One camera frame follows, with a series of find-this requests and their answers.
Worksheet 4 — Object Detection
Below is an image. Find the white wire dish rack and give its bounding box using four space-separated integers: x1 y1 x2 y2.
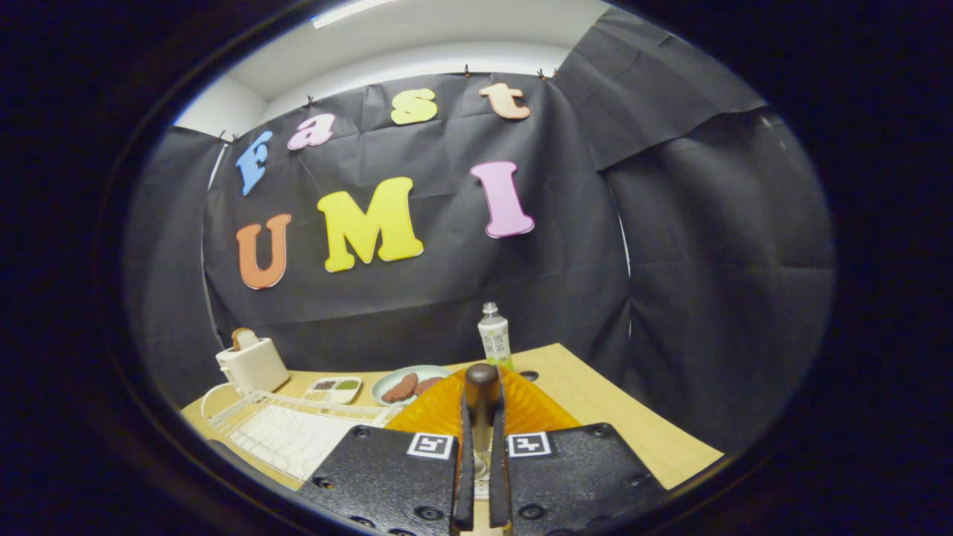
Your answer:
200 382 407 485

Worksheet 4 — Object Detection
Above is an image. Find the white toaster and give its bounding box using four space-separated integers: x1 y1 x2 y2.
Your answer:
216 337 290 393

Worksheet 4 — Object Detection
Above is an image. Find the pale green patty plate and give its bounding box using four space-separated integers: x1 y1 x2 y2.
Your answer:
372 365 453 406

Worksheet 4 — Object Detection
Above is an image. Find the white divided seasoning dish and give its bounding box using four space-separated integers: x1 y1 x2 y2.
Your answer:
303 376 363 405

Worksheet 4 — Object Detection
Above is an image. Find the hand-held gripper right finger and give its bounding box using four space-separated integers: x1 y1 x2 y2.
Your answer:
488 365 667 536

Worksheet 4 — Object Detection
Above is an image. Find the wooden handle spoon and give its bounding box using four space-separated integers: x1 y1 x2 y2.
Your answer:
465 363 501 481

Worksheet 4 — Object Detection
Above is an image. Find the white ribbed drain tray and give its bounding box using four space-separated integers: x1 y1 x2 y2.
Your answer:
231 406 388 481

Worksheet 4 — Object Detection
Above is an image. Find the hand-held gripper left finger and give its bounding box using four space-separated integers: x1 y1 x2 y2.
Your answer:
298 368 476 536

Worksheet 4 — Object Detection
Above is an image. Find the green label drink bottle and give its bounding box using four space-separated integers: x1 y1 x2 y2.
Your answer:
477 302 513 371

